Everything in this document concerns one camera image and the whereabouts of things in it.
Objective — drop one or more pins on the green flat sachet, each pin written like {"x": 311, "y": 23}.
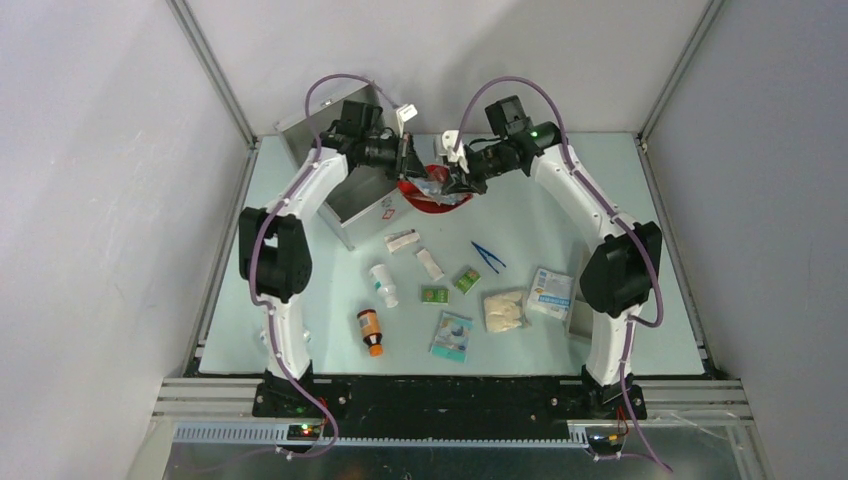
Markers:
{"x": 435, "y": 295}

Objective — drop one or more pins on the white wrapped bandage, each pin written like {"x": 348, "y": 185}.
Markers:
{"x": 396, "y": 241}

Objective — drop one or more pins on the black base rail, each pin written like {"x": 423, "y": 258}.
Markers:
{"x": 461, "y": 408}

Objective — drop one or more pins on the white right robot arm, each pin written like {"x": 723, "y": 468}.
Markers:
{"x": 623, "y": 268}

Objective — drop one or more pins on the beige gloves bag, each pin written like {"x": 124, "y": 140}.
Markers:
{"x": 504, "y": 311}

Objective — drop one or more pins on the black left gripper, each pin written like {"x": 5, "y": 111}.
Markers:
{"x": 414, "y": 167}

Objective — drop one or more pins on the green small box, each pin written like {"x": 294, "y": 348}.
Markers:
{"x": 467, "y": 280}

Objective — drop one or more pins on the grey divided tray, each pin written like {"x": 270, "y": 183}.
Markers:
{"x": 579, "y": 320}

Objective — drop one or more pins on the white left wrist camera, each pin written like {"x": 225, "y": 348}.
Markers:
{"x": 403, "y": 114}

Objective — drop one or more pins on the white bandage roll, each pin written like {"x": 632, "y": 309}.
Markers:
{"x": 426, "y": 259}

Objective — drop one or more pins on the blue plastic tweezers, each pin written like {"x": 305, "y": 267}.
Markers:
{"x": 489, "y": 258}

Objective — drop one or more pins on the white medicine bottle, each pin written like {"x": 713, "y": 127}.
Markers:
{"x": 384, "y": 285}

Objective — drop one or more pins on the brown syrup bottle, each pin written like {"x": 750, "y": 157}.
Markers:
{"x": 371, "y": 331}

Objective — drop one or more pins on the teal mask packet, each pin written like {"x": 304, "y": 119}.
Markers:
{"x": 452, "y": 337}

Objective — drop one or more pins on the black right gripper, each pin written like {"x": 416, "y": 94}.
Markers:
{"x": 467, "y": 182}

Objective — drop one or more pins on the red first aid pouch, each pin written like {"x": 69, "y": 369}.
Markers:
{"x": 442, "y": 174}

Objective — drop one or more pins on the clear bandage packet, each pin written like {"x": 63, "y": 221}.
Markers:
{"x": 430, "y": 190}

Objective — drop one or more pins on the white blue gauze packet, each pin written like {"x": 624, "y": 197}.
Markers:
{"x": 551, "y": 293}

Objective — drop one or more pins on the silver metal case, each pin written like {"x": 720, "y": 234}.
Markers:
{"x": 366, "y": 202}

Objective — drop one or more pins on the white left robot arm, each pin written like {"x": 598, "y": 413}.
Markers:
{"x": 274, "y": 256}

